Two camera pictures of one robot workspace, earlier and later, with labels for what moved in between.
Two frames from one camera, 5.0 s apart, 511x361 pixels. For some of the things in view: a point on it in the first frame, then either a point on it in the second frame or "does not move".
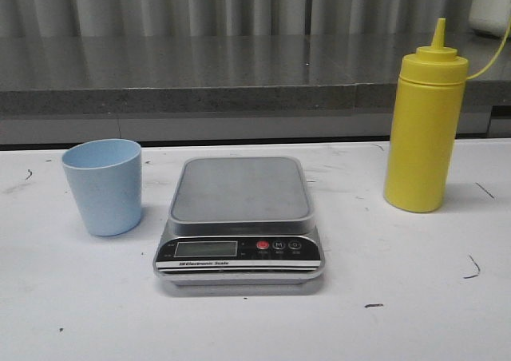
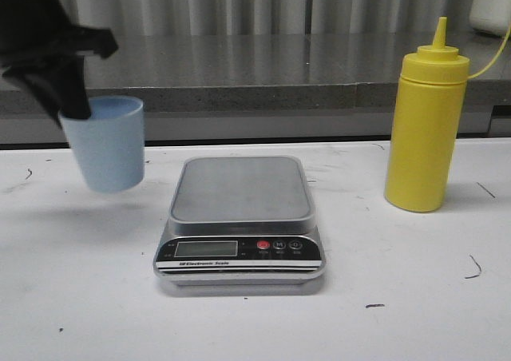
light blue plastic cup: x=105 y=176 to x=109 y=144
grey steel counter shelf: x=229 y=90 does not move
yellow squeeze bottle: x=424 y=127 does not move
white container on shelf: x=490 y=10 does not move
